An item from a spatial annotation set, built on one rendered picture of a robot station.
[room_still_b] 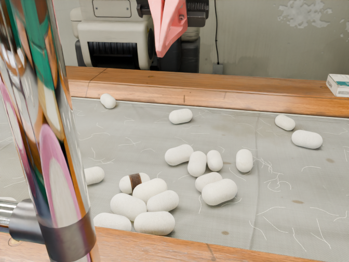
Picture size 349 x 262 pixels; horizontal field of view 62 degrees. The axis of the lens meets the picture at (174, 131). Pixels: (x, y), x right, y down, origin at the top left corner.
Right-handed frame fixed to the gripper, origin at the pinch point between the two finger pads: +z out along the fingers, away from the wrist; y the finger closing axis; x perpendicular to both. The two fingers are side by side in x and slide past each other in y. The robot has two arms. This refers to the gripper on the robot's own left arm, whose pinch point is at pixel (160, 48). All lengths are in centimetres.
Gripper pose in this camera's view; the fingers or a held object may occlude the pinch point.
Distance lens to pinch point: 37.8
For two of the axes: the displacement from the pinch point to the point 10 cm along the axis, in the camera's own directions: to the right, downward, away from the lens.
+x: 1.2, 3.9, 9.1
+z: -1.5, 9.2, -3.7
